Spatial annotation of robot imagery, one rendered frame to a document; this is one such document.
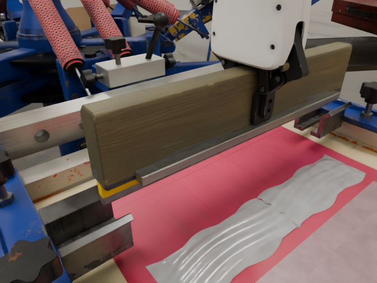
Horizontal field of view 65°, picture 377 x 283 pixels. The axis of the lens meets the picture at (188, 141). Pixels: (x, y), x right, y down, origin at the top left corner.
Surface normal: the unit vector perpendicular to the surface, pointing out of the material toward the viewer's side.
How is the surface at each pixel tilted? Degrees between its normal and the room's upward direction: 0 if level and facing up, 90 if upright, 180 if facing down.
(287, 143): 0
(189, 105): 90
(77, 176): 90
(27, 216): 0
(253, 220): 32
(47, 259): 0
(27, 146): 90
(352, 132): 90
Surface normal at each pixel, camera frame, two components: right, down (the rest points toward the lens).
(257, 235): 0.23, -0.50
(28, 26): -0.22, 0.05
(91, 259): 0.62, 0.40
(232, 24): -0.79, 0.29
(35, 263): 0.00, -0.86
